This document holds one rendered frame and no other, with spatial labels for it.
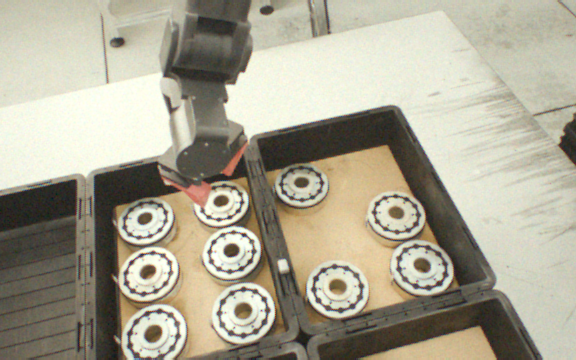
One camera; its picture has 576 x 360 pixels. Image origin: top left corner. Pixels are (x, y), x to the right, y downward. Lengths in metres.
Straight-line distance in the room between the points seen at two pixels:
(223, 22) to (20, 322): 0.65
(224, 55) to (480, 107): 0.95
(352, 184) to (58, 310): 0.58
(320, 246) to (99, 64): 2.08
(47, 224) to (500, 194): 0.94
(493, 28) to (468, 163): 1.72
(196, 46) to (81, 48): 2.46
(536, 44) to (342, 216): 2.06
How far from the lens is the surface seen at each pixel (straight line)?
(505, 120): 1.36
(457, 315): 0.81
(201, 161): 0.52
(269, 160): 0.99
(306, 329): 0.74
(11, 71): 2.99
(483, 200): 1.18
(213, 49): 0.51
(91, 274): 0.86
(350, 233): 0.93
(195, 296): 0.89
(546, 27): 2.99
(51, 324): 0.96
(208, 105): 0.51
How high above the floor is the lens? 1.62
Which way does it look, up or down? 52 degrees down
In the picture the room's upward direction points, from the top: 6 degrees counter-clockwise
